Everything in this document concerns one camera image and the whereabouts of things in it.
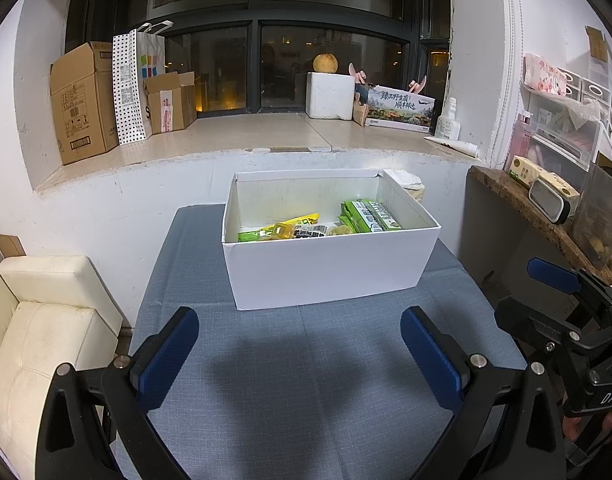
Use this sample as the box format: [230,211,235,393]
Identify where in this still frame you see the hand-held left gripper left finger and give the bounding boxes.
[34,306,201,480]

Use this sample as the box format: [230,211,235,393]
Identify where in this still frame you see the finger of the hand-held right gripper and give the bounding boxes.
[527,257,612,306]
[495,296,588,357]

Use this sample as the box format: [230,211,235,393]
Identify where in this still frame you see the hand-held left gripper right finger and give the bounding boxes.
[401,306,567,480]

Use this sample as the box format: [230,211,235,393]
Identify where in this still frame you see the white cardboard box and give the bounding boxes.
[222,169,441,311]

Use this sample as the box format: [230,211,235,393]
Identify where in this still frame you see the green snack packet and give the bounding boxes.
[351,199,403,233]
[238,212,321,243]
[338,202,361,235]

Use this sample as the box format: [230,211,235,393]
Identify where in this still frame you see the person's right hand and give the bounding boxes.
[562,407,612,443]

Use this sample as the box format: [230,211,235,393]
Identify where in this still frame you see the clear plastic container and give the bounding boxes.
[571,162,612,271]

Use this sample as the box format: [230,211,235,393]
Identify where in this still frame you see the dark wooden side table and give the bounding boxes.
[470,165,612,286]

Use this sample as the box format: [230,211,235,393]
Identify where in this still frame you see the yellow tissue pack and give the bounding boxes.
[536,172,580,206]
[508,156,543,188]

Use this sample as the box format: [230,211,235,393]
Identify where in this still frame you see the blue-grey tablecloth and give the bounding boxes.
[113,204,529,480]

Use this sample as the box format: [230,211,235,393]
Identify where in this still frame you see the white leather sofa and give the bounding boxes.
[0,254,124,480]

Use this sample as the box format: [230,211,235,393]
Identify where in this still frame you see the pink packet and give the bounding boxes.
[510,112,536,161]

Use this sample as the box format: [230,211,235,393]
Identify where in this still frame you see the white drawer organizer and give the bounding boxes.
[523,67,612,171]

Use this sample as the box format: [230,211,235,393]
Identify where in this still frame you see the white tube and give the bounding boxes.
[425,135,481,157]

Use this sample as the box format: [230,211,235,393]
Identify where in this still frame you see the cream tissue pack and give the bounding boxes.
[385,170,427,204]

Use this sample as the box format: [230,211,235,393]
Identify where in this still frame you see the white spray bottle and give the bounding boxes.
[434,97,461,140]

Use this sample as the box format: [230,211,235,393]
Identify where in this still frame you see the cardboard scrap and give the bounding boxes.
[0,234,25,260]

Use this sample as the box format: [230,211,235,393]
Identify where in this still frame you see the pink floral pack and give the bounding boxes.
[523,54,569,96]

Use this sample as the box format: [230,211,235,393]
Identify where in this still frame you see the landscape printed box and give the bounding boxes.
[363,85,435,133]

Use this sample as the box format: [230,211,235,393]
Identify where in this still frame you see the small open cardboard box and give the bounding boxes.
[143,71,197,135]

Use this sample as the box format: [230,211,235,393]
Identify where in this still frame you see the white polka dot bag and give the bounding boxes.
[112,20,174,146]

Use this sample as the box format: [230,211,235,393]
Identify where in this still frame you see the large brown cardboard box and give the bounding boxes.
[50,41,120,166]

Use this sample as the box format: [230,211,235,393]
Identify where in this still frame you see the white foam box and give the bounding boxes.
[306,72,355,121]

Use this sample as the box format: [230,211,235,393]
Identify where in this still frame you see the dark window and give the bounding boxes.
[66,0,451,117]

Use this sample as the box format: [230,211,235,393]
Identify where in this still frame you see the cardboard piece on wall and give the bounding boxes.
[586,26,612,63]

